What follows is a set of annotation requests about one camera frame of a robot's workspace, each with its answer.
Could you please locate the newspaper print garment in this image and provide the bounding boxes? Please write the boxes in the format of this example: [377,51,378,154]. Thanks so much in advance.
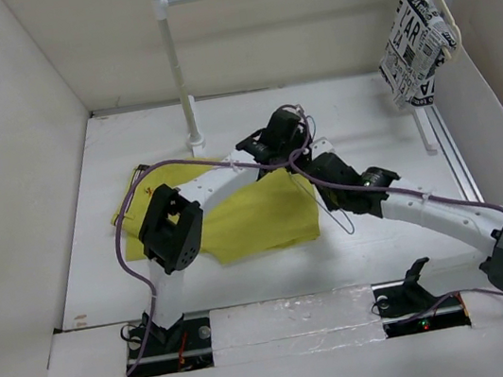
[378,0,458,109]

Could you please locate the yellow trousers with striped trim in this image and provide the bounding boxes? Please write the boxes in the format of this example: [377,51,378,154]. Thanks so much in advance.
[122,159,321,265]

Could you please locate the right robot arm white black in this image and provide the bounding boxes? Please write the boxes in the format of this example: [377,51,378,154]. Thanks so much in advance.
[303,152,503,310]

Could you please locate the aluminium side rail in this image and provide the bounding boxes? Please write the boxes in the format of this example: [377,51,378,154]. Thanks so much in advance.
[425,106,484,202]

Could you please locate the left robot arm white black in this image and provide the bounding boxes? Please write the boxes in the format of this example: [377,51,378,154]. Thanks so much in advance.
[138,105,310,351]

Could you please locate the cream wooden hanger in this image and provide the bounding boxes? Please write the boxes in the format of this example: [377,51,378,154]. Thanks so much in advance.
[432,0,462,62]

